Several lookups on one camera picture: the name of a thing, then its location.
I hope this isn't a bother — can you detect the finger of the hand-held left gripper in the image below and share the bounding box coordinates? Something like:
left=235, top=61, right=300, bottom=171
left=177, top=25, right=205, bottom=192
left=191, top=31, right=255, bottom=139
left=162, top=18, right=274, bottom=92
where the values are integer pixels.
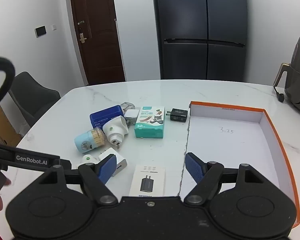
left=59, top=158, right=72, bottom=171

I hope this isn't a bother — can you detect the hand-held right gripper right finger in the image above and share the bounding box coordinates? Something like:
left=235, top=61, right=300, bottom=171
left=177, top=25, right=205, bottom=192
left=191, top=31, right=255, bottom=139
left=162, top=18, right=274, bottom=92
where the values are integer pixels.
left=184, top=152, right=260, bottom=205

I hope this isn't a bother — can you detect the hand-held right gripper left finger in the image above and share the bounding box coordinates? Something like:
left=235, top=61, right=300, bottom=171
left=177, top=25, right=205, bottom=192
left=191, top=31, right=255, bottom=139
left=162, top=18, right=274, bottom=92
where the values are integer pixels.
left=40, top=154, right=118, bottom=205

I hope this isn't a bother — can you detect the white power adapter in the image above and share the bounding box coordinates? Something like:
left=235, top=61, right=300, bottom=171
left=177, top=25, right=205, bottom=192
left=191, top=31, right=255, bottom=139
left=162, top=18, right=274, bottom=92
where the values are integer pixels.
left=98, top=147, right=128, bottom=177

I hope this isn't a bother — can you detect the white plug-in repellent heater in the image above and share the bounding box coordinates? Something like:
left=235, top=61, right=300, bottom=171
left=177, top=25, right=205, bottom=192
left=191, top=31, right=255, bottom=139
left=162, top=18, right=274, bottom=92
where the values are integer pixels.
left=76, top=154, right=98, bottom=169
left=102, top=116, right=129, bottom=149

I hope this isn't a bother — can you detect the light blue toothpick holder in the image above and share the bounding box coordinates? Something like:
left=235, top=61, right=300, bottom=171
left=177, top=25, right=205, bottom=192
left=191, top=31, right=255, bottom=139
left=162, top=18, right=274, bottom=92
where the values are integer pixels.
left=74, top=127, right=107, bottom=154

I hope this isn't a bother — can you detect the white charger packaging box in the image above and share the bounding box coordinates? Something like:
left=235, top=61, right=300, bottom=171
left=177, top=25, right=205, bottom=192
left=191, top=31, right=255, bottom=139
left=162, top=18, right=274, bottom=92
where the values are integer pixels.
left=129, top=164, right=167, bottom=197

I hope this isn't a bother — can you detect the orange white box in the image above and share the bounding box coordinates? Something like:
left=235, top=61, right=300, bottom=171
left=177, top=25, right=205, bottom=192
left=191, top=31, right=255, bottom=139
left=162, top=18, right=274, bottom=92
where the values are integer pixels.
left=179, top=101, right=300, bottom=230

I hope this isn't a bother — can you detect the blue plastic box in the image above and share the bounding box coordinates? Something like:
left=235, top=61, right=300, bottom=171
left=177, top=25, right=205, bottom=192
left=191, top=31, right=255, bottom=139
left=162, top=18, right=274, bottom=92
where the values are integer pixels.
left=89, top=105, right=126, bottom=129

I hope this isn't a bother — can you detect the black charger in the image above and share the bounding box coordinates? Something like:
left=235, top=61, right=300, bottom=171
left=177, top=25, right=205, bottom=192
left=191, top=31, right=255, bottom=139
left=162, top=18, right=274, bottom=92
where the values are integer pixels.
left=166, top=108, right=189, bottom=123

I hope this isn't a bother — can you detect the white cube charger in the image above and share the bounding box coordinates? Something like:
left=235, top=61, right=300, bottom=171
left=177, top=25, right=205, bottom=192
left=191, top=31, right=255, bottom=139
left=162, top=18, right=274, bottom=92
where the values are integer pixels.
left=124, top=109, right=140, bottom=125

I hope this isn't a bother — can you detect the teal printed carton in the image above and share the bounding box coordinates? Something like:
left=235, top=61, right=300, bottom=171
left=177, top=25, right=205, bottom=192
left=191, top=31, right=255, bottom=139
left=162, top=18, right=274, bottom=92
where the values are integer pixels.
left=134, top=106, right=165, bottom=139

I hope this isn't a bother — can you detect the clear liquid refill bottle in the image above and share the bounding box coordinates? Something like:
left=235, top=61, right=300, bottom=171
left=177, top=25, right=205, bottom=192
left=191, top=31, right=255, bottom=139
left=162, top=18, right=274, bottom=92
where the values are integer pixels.
left=120, top=102, right=136, bottom=113

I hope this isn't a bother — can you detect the brown cardboard box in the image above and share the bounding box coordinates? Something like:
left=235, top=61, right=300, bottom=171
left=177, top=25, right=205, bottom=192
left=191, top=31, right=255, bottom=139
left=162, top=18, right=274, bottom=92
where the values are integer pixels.
left=0, top=81, right=22, bottom=147

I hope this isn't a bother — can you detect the dark grey chair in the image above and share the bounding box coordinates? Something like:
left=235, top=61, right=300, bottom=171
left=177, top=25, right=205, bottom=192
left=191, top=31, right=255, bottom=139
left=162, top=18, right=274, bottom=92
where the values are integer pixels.
left=9, top=71, right=62, bottom=130

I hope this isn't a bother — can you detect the dark brown door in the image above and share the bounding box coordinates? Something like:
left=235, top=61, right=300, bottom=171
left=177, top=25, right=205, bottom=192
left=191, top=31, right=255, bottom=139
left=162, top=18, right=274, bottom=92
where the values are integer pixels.
left=69, top=0, right=127, bottom=85

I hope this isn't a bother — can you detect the dark grey air fryer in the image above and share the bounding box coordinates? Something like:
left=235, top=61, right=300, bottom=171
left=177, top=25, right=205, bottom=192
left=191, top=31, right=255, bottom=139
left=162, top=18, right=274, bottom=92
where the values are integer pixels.
left=274, top=36, right=300, bottom=117

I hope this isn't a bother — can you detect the dark grey refrigerator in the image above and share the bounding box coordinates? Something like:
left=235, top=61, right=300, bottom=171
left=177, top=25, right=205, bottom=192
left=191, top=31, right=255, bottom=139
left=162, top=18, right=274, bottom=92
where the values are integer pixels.
left=151, top=0, right=248, bottom=82

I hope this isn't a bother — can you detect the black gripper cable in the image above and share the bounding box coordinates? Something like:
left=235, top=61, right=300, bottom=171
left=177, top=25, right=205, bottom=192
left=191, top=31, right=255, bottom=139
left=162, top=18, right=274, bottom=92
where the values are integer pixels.
left=0, top=57, right=16, bottom=117

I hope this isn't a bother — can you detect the black power cable plug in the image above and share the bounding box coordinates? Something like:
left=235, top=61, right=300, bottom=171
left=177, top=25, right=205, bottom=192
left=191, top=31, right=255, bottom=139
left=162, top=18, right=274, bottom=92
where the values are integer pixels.
left=274, top=86, right=286, bottom=102

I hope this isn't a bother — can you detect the brass door lock handle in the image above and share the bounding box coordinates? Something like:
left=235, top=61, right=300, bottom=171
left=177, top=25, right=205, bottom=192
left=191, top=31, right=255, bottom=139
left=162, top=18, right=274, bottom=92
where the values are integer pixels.
left=78, top=20, right=88, bottom=43

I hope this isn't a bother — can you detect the wall intercom panel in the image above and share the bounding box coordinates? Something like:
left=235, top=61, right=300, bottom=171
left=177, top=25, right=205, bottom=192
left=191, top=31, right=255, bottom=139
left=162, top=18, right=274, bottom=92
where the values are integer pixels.
left=35, top=25, right=47, bottom=38

